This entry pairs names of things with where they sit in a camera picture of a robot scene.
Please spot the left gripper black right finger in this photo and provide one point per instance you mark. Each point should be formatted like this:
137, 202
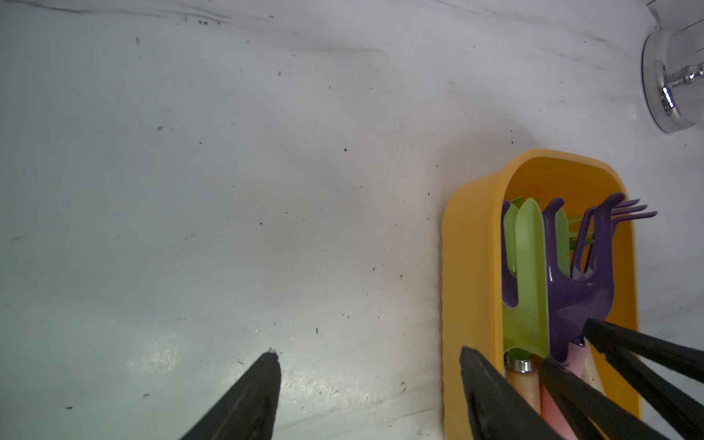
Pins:
496, 409

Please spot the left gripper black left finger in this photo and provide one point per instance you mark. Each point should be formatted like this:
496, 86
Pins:
248, 409

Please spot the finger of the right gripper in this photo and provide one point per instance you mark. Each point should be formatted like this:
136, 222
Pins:
624, 350
590, 414

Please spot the purple fork pink handle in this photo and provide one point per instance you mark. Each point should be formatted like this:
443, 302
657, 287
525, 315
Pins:
572, 302
582, 242

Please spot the green fork wooden handle long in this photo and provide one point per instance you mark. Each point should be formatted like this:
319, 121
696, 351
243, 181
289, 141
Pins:
525, 320

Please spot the yellow plastic storage box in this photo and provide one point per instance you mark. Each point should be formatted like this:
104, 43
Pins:
471, 270

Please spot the silver cup holder stand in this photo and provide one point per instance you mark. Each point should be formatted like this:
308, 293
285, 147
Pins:
672, 65

